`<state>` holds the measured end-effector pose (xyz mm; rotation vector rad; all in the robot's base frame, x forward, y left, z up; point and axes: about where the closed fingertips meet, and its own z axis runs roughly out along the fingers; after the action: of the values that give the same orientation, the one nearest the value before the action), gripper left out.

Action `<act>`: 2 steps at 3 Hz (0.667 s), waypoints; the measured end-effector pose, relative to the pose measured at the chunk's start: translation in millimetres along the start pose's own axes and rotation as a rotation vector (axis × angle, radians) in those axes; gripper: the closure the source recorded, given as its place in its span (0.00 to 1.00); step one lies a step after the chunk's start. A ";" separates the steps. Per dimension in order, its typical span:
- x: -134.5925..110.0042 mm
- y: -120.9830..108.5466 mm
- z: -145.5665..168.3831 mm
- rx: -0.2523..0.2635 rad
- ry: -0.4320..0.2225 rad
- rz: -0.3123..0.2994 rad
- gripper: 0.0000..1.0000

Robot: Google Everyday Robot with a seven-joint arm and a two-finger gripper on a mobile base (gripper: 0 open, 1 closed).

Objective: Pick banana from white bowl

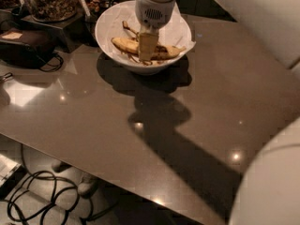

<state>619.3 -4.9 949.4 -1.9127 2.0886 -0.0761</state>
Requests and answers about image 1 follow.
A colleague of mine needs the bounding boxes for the ripe spotted banana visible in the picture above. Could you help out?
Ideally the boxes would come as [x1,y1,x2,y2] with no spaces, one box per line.
[111,37,186,60]

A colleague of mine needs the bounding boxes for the grey floor box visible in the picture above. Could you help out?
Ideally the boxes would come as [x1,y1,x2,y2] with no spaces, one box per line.
[0,154,25,199]

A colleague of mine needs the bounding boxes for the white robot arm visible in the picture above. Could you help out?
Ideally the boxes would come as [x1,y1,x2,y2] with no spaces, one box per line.
[128,0,299,225]

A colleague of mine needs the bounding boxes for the brown banana peel scraps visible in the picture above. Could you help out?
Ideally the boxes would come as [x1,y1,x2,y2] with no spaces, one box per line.
[120,21,162,66]

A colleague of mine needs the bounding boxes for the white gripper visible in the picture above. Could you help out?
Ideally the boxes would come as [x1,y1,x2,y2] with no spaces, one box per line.
[135,0,176,61]

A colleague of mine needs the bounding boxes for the glass jar of nuts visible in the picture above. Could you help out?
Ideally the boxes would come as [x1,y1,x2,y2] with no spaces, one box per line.
[24,0,77,23]

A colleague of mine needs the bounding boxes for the white label tag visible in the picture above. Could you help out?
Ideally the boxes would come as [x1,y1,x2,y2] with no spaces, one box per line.
[80,0,91,17]

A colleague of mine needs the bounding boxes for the black floor cable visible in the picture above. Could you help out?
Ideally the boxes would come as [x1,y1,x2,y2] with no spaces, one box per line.
[7,143,126,225]

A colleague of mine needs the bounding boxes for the black box device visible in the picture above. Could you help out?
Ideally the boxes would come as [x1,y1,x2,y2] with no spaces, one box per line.
[0,28,55,69]

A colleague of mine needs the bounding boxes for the white ceramic bowl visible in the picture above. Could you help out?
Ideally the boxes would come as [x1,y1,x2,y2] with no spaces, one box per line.
[94,0,193,77]

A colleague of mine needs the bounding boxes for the white shoe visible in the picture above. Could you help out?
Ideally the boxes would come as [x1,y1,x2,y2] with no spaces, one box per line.
[77,172,98,198]

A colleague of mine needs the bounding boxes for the dark metal stand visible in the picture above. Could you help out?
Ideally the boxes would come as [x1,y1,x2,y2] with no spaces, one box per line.
[21,11,89,53]

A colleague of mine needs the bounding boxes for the black cable on table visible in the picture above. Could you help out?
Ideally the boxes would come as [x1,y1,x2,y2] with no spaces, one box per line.
[26,45,65,73]

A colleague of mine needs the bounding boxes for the white paper bowl liner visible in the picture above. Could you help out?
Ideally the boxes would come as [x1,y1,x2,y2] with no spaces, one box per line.
[104,0,197,68]

